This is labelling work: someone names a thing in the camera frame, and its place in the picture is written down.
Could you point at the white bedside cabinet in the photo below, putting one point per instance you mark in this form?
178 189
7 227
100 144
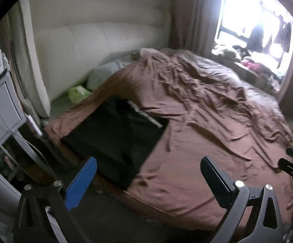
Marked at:
11 114

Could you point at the white padded headboard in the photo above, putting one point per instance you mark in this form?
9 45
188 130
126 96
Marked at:
66 39

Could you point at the pink clothes on windowsill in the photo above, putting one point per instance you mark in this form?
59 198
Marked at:
255 67

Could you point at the white pillow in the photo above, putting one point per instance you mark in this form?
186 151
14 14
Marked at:
100 74

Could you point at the green tissue pack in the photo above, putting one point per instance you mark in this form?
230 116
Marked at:
77 94

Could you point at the brown bed blanket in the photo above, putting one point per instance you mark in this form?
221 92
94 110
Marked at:
210 112

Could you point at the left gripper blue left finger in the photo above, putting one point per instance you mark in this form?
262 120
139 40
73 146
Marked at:
44 213

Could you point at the black garment with patterned trim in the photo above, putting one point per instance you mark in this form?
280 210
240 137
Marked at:
120 136

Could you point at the beige window curtain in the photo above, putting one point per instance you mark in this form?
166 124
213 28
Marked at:
194 25

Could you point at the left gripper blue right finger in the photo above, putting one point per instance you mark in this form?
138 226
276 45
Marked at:
264 223

